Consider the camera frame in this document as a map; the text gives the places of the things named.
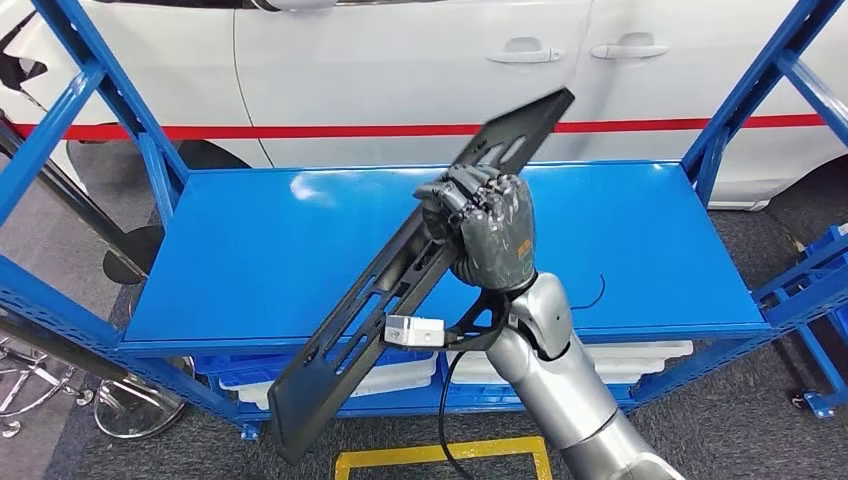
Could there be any black camera cable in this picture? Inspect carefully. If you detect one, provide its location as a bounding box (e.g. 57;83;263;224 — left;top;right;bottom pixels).
437;349;476;480

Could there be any white car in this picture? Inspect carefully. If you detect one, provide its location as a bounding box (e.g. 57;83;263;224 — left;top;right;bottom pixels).
0;0;848;212

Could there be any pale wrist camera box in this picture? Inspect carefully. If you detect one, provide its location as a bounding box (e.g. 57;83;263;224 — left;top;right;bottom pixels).
384;315;446;348

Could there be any white plastic bin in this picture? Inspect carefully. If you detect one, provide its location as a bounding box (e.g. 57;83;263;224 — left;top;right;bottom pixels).
217;356;440;395
447;341;694;372
450;360;670;387
235;380;439;411

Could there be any thin black wire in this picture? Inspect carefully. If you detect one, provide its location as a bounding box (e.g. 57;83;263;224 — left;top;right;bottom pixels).
570;273;607;313

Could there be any black camera bracket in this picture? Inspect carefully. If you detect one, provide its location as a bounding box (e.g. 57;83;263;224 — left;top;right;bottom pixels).
445;290;513;352

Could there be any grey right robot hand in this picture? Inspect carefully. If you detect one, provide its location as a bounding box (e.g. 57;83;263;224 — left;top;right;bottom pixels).
413;164;537;293

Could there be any long black plastic part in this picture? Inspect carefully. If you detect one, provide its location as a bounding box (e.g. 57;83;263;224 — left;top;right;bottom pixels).
266;87;576;465

